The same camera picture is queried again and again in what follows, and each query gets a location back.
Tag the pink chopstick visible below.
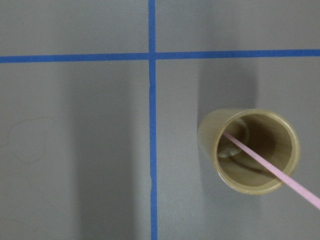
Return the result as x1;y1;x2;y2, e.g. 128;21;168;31
223;132;320;210

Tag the olive bamboo cup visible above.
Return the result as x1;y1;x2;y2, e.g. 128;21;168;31
197;108;301;195

